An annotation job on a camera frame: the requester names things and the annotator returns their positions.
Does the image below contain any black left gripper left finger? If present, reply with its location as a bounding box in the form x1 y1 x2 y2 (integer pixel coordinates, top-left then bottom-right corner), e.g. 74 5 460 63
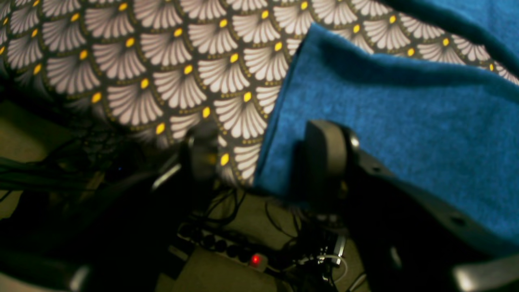
1 124 219 292

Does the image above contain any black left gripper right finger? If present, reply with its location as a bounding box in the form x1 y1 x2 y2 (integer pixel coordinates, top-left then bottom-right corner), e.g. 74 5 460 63
301 120 518 292

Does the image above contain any blue long-sleeve T-shirt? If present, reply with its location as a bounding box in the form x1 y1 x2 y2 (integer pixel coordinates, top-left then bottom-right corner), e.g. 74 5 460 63
253 0 519 244

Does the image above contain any fan-patterned tablecloth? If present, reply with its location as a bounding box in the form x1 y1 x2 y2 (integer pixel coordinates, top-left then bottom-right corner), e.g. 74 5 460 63
1 0 518 186

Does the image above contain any black power strip red switch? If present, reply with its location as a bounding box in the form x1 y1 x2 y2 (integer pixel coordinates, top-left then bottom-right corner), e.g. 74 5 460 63
177 223 269 273

